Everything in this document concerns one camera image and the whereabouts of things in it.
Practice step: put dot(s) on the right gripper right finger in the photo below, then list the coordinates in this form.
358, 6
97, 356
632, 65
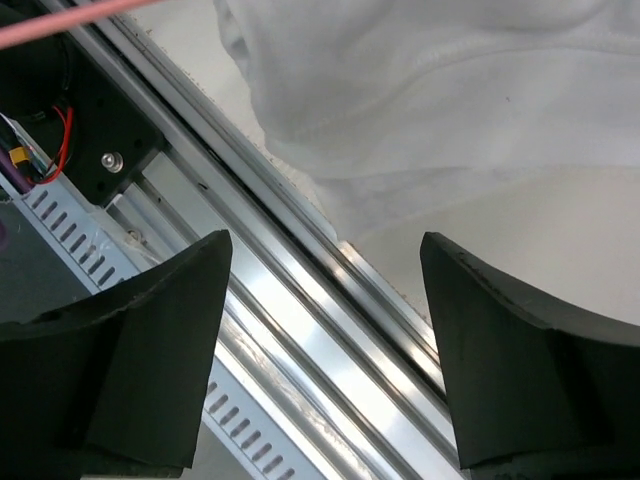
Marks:
537, 388

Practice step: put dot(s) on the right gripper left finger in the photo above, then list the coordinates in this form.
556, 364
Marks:
114, 385

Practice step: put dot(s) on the white skirt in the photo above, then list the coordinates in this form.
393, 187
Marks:
396, 108

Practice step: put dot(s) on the pink wire hanger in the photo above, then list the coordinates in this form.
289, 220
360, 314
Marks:
64, 20

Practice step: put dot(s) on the perforated cable tray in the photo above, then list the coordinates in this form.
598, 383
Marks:
53, 254

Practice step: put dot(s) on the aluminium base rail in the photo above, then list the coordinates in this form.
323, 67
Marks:
322, 370

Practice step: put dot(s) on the left black mount plate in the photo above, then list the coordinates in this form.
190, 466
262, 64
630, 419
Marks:
111, 139

